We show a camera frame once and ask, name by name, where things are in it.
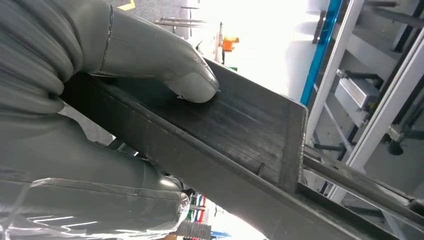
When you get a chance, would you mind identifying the aluminium profile frame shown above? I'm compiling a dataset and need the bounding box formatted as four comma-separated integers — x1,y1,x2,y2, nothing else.
304,0,424,208

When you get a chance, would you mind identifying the blue beam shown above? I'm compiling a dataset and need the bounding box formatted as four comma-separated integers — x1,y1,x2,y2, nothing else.
299,0,344,107

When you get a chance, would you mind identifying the orange object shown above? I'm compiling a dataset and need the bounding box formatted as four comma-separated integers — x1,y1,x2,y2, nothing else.
221,35,241,54

